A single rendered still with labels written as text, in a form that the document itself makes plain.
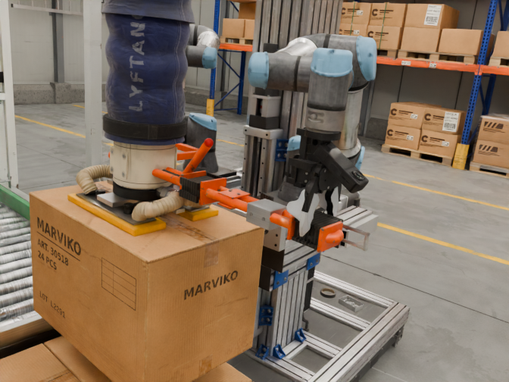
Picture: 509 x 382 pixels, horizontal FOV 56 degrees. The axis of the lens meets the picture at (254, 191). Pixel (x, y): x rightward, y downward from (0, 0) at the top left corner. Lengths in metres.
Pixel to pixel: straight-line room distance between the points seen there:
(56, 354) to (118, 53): 1.00
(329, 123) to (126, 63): 0.57
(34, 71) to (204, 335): 10.53
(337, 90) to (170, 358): 0.77
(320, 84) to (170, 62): 0.49
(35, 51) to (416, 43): 7.71
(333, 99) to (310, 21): 1.00
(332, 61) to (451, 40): 7.51
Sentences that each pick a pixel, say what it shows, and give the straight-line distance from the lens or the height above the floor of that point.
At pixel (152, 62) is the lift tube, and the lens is 1.26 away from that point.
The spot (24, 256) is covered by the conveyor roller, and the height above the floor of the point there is 0.53.
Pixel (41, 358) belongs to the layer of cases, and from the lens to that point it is 1.76.
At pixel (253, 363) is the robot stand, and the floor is 0.21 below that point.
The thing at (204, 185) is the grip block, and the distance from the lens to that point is 1.16.
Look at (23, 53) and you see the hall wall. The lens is 11.49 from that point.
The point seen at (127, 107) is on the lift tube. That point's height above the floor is 1.38.
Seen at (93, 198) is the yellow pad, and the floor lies 1.10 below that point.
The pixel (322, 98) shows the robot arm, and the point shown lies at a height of 1.47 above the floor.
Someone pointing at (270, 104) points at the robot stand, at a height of 1.35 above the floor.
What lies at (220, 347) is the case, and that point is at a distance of 1.42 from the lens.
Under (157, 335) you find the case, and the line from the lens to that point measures 1.22.
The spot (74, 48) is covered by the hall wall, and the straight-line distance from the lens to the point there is 12.07.
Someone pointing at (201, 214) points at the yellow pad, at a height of 1.09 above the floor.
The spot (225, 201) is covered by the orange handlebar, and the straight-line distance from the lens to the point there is 1.12.
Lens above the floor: 1.55
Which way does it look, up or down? 16 degrees down
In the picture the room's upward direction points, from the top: 5 degrees clockwise
